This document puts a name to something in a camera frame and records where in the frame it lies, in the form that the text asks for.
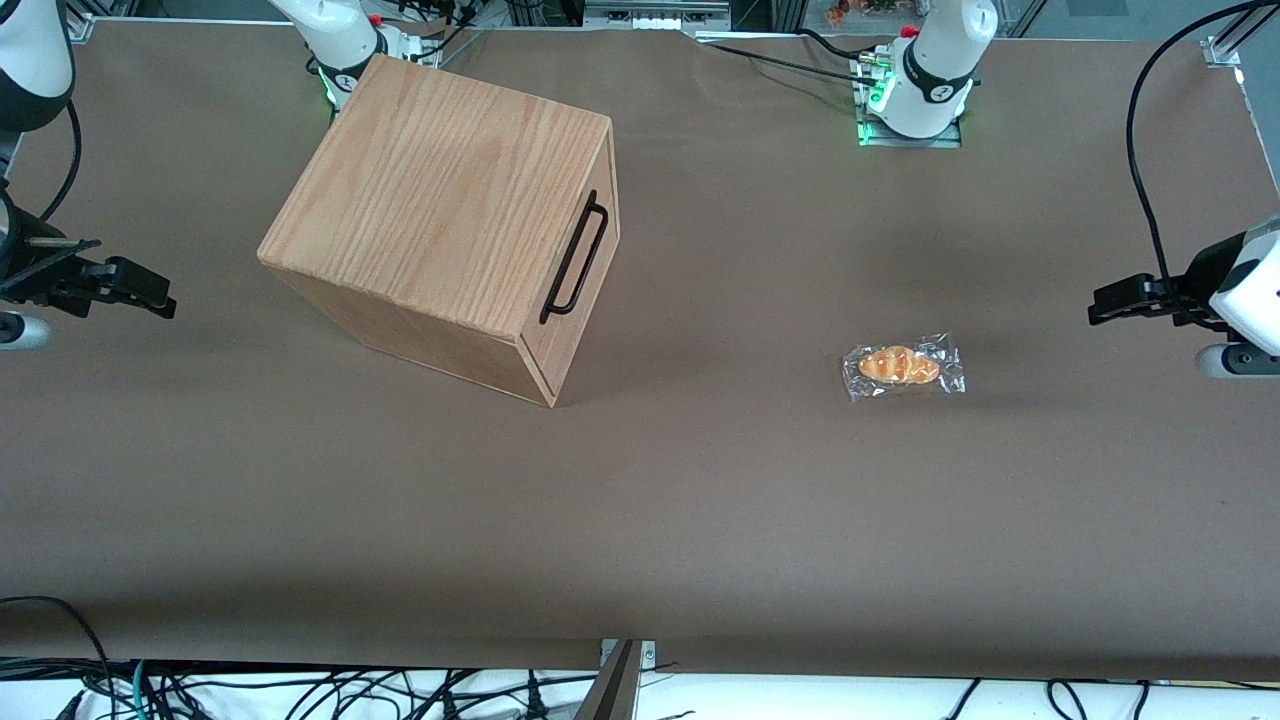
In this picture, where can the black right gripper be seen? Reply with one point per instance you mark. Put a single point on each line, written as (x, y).
(40, 272)

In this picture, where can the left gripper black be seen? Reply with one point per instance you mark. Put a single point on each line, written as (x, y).
(1196, 283)

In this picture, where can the wooden drawer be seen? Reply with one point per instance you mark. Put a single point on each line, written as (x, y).
(537, 347)

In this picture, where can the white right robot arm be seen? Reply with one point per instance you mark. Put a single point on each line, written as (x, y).
(30, 50)

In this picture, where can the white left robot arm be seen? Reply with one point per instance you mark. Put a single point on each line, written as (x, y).
(935, 60)

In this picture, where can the wooden drawer cabinet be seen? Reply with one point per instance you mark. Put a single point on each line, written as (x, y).
(430, 180)

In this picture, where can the bread roll in clear wrapper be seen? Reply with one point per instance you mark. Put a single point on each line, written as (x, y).
(898, 365)

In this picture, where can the dark angled bar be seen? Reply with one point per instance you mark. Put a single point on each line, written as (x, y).
(612, 695)

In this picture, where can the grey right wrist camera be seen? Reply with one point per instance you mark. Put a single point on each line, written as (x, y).
(20, 332)

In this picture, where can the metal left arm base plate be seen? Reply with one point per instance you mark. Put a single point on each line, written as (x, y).
(945, 140)

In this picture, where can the aluminium corner bracket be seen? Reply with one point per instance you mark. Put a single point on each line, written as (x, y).
(1220, 50)
(80, 25)

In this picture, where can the aluminium frame profile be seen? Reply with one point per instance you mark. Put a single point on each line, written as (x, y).
(1250, 22)

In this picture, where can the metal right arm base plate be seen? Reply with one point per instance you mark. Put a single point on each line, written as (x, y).
(410, 45)

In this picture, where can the small metal table bracket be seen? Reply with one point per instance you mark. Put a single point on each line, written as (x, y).
(648, 655)

